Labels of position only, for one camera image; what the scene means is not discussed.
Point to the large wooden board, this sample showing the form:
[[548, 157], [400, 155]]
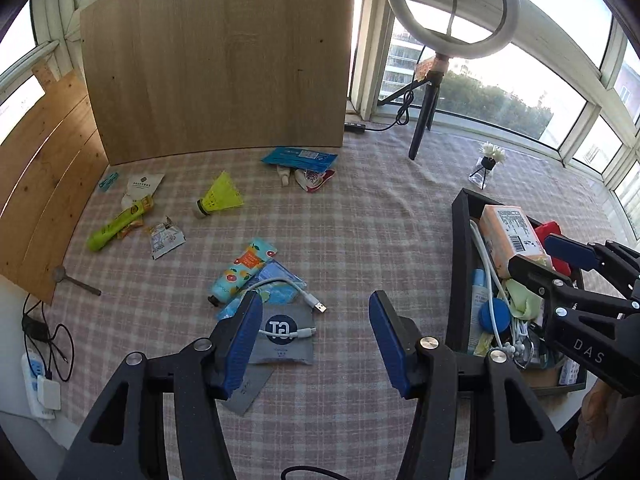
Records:
[[215, 60]]

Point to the lime green tube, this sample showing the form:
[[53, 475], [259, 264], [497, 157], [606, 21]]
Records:
[[115, 227]]

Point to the grey flat sachet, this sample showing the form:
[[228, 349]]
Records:
[[247, 390]]

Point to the plaid cloth covered desktop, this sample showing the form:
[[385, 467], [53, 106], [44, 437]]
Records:
[[350, 240]]

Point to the black power strip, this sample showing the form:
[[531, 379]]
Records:
[[355, 127]]

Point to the peach labelled packet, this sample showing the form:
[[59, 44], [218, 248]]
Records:
[[510, 235]]

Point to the yellow shuttlecock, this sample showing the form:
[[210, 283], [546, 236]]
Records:
[[222, 195]]

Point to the red soft pouch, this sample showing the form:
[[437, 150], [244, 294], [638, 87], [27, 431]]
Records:
[[547, 230]]

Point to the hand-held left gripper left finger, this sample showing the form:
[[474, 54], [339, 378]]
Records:
[[242, 345]]

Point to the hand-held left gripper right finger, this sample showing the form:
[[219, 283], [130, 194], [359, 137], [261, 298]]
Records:
[[387, 345]]

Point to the light green cloth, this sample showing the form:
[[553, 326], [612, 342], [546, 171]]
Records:
[[522, 297]]

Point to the blue round lid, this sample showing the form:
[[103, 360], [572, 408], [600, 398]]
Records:
[[492, 315]]

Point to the orange candy wrapper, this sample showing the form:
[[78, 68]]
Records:
[[131, 230]]

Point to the wooden slat panel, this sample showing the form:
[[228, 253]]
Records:
[[45, 180]]

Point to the small white flower vase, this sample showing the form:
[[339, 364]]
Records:
[[490, 157]]

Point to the black power adapter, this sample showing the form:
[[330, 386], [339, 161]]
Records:
[[34, 327]]

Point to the blue flat packet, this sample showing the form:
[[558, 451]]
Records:
[[300, 157]]

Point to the black storage box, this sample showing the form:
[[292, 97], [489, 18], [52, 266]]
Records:
[[457, 270]]

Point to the red white coffee sachet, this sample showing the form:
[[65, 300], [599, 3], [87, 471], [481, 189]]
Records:
[[312, 180]]

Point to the metal spoon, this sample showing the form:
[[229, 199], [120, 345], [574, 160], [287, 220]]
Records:
[[75, 282]]

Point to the black tripod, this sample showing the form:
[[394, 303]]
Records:
[[425, 110]]

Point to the person's right hand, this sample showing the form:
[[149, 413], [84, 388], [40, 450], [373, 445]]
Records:
[[595, 410]]

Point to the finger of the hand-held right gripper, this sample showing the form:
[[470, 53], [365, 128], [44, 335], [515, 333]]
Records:
[[570, 251], [530, 270]]

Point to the fruit print hand cream tube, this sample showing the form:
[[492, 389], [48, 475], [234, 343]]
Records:
[[240, 270]]

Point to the yellow sachet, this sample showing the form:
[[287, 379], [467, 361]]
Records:
[[482, 345]]

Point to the light blue tube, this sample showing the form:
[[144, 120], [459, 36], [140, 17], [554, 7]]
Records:
[[480, 300]]

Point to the white snack packet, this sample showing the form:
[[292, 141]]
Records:
[[167, 240]]

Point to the grey pouch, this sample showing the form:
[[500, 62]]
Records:
[[280, 355]]

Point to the white logo pouch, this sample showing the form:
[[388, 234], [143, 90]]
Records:
[[145, 187]]

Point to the small teal packet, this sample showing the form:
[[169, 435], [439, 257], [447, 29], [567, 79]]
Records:
[[108, 182]]

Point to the small white tube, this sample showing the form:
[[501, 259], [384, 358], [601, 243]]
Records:
[[285, 176]]

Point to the blue face mask pack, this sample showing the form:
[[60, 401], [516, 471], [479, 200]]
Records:
[[280, 285]]

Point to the white power strip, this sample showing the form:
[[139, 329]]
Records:
[[42, 390]]

